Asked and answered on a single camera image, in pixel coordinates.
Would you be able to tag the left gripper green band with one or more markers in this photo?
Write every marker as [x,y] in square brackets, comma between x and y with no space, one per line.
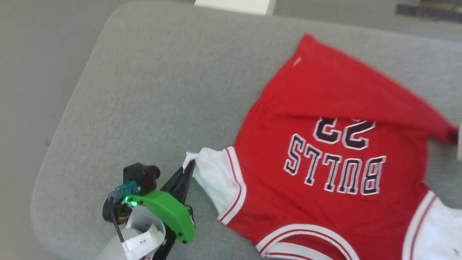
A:
[169,211]

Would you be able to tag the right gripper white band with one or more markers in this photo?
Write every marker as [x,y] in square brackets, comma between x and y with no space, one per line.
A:
[460,144]

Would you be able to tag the red basketball jersey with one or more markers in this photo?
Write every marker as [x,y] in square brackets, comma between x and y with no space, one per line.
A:
[325,90]

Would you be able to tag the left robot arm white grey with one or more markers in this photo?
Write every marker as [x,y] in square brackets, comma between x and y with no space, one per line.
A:
[108,251]

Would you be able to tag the left gripper black motor cylinder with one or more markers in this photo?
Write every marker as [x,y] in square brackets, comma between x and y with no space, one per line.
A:
[108,213]

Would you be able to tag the large dark floor mat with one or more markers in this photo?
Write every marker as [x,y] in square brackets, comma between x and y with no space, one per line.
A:
[440,14]

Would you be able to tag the small dark floor mat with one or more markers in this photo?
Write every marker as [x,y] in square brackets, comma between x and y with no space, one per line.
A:
[408,9]

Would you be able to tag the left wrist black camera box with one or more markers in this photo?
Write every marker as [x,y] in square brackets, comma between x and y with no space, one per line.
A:
[142,175]

